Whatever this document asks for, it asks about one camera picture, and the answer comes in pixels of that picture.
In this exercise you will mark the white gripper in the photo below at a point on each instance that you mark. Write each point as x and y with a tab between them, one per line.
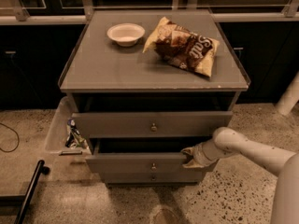
200	156

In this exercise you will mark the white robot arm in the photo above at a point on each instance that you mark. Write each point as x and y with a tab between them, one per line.
284	164

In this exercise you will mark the grey top drawer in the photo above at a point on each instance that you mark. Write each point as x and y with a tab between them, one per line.
150	124

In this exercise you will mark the grey drawer cabinet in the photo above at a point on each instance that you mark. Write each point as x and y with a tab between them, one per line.
104	77

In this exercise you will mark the yellow brown chip bag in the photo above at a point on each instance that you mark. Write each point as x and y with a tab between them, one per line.
182	48

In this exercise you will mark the crumpled snack wrappers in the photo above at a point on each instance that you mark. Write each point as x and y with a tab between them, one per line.
74	138

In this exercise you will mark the clear plastic bin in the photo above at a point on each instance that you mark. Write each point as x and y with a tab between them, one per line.
58	132

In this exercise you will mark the white paper bowl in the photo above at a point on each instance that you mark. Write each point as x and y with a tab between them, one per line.
125	34

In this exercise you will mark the black metal bar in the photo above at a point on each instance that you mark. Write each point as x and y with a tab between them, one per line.
22	201

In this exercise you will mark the white pipe post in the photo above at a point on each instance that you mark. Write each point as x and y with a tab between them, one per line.
289	98

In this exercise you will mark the metal railing frame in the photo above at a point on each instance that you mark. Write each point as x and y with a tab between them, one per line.
42	12

